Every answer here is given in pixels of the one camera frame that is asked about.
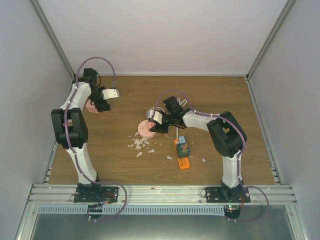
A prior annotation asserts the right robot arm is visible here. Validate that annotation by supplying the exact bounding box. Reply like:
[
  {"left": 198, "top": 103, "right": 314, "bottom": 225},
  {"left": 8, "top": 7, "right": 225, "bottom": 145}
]
[{"left": 146, "top": 96, "right": 247, "bottom": 203}]

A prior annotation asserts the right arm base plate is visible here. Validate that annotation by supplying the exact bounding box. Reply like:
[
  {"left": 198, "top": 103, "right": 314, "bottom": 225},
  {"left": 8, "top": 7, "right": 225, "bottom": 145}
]
[{"left": 204, "top": 186, "right": 251, "bottom": 204}]

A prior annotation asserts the pink round socket base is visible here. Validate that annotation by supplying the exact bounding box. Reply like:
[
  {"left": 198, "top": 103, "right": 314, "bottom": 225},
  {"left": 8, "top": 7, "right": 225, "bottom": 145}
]
[{"left": 137, "top": 120, "right": 156, "bottom": 139}]

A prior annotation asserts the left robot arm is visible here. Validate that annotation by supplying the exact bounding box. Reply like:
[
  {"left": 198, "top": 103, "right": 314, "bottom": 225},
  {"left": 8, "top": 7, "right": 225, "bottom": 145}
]
[{"left": 51, "top": 68, "right": 111, "bottom": 202}]

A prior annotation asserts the white coiled cable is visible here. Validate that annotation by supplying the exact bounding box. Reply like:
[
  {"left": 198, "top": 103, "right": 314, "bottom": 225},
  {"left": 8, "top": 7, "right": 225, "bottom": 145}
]
[{"left": 173, "top": 98, "right": 188, "bottom": 140}]

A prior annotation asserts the dark green cube adapter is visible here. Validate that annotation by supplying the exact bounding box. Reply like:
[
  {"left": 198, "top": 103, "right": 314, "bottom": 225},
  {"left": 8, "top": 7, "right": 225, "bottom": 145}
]
[{"left": 176, "top": 142, "right": 190, "bottom": 159}]

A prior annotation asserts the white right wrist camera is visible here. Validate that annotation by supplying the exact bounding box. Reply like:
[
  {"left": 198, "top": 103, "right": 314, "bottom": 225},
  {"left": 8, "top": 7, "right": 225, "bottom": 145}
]
[{"left": 146, "top": 109, "right": 164, "bottom": 124}]

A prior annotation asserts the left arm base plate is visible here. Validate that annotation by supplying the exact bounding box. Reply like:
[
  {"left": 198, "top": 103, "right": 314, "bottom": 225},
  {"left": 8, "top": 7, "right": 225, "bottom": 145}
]
[{"left": 69, "top": 183, "right": 119, "bottom": 204}]

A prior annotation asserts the aluminium frame rail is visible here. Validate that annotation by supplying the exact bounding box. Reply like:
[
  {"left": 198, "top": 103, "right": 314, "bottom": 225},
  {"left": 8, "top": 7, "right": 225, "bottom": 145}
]
[{"left": 27, "top": 184, "right": 297, "bottom": 205}]

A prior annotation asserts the pink cube socket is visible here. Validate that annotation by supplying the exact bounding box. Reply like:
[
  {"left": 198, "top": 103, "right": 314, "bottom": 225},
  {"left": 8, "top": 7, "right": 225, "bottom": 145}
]
[{"left": 85, "top": 100, "right": 99, "bottom": 114}]

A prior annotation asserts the grey slotted cable duct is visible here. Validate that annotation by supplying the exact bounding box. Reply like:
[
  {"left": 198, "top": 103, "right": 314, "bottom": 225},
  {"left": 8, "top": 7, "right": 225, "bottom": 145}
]
[{"left": 38, "top": 204, "right": 225, "bottom": 216}]

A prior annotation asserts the orange power strip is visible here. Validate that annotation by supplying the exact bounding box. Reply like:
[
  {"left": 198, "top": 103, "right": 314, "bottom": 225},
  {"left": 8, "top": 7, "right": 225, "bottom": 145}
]
[{"left": 173, "top": 138, "right": 190, "bottom": 170}]

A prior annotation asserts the light blue plug adapter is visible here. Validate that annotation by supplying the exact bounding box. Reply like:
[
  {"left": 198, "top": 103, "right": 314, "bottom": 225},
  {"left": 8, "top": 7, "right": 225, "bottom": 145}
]
[{"left": 178, "top": 136, "right": 186, "bottom": 144}]

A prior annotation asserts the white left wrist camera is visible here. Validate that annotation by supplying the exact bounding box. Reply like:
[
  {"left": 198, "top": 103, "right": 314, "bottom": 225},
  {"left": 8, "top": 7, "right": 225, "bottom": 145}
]
[{"left": 101, "top": 88, "right": 120, "bottom": 100}]

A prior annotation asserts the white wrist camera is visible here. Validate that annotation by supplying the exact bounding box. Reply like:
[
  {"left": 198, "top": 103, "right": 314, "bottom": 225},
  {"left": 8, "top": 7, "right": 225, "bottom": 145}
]
[
  {"left": 101, "top": 88, "right": 120, "bottom": 100},
  {"left": 146, "top": 109, "right": 164, "bottom": 124}
]

